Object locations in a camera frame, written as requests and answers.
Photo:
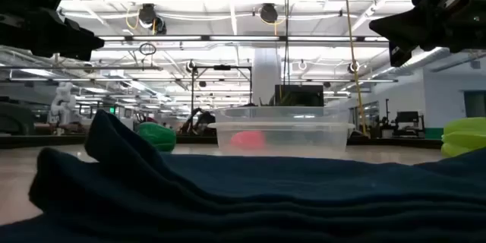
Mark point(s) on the orange toy carrot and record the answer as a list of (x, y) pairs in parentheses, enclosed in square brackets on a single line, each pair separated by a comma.
[(247, 140)]

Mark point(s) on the clear plastic tupperware container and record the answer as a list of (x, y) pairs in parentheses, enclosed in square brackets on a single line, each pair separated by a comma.
[(303, 140)]

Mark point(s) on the green lit sign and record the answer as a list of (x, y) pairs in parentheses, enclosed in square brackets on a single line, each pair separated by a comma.
[(112, 110)]

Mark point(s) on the green low panel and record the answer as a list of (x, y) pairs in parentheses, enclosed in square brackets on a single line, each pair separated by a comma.
[(433, 133)]

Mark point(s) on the red background machine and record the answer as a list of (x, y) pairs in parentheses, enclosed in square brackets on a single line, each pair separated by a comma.
[(150, 119)]

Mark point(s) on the dark background robot arms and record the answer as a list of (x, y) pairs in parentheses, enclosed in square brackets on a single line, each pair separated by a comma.
[(205, 119)]

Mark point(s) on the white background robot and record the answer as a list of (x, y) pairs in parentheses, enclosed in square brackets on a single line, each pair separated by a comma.
[(62, 102)]

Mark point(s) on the navy blue folded cloth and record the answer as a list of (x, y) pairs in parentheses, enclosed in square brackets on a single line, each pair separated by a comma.
[(243, 197)]

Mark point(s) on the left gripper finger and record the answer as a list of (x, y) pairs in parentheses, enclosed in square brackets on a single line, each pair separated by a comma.
[(77, 55), (81, 40)]

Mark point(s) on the dark grey bulky cover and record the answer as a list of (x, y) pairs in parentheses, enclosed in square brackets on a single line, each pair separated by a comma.
[(15, 119)]

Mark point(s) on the light green toy pepper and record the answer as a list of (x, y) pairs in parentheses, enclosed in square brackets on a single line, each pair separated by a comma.
[(465, 136)]

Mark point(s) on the black background workstation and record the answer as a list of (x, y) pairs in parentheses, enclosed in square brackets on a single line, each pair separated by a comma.
[(408, 117)]

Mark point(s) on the black gantry stand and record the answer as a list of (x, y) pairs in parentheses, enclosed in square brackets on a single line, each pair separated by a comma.
[(222, 67)]

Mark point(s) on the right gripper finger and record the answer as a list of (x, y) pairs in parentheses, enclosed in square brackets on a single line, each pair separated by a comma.
[(406, 26), (400, 55)]

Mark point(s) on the dark green toy pepper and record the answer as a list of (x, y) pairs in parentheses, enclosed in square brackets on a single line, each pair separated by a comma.
[(157, 136)]

